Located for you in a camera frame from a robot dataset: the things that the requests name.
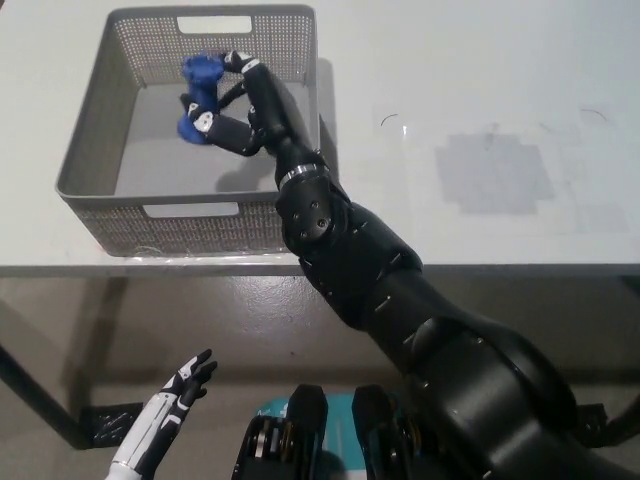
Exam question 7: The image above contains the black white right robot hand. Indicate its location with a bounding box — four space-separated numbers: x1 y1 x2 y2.
178 49 327 185

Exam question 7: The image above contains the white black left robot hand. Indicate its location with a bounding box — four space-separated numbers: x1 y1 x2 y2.
109 348 219 480

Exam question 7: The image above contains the blue chess rook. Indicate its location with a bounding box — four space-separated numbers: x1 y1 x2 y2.
175 52 224 146

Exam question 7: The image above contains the black table foot plate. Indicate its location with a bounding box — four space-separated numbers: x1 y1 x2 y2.
79 401 147 450

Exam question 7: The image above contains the black metal table leg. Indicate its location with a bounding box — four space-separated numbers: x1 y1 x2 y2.
574 393 640 449
0 341 85 451

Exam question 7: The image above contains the grey perforated plastic basket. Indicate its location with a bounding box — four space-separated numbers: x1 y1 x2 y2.
54 4 324 258

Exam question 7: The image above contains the black teal robot body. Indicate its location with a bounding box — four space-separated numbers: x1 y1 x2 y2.
232 383 422 480

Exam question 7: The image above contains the grey tape patch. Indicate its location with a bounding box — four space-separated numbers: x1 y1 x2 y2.
433 130 557 217

